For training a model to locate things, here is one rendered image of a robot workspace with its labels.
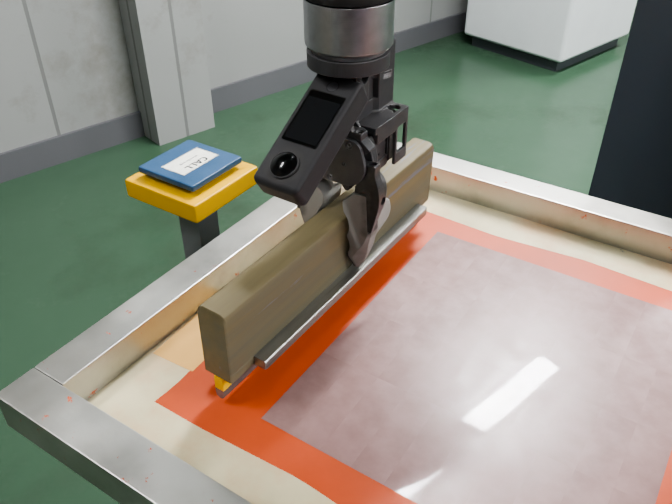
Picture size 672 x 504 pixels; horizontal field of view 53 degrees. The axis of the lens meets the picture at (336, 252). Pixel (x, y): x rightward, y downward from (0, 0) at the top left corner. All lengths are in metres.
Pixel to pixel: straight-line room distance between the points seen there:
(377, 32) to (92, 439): 0.38
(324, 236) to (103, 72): 2.62
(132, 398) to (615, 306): 0.48
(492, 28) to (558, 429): 3.81
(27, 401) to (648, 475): 0.50
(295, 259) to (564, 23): 3.53
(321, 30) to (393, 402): 0.32
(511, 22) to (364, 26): 3.68
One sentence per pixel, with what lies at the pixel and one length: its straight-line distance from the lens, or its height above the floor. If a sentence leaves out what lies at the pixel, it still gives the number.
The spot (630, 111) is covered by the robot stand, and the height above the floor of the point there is 0.96.
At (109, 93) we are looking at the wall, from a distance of 3.21.
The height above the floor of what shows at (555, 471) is 0.95.
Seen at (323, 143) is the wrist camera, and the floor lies 1.16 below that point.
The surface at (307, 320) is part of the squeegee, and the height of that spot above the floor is 1.00.
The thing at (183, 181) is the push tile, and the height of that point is 0.97.
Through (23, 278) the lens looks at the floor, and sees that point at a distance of 2.51.
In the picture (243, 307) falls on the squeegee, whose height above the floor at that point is 1.06.
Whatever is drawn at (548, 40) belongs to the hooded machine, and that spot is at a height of 0.17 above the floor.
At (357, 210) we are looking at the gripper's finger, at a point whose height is 1.07.
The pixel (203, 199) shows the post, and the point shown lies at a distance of 0.89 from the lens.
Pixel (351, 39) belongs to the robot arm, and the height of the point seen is 1.23.
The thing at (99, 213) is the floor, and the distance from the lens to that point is 2.77.
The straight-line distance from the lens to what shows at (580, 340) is 0.70.
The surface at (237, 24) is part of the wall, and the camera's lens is 3.47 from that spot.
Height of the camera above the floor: 1.40
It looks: 36 degrees down
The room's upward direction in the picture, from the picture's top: straight up
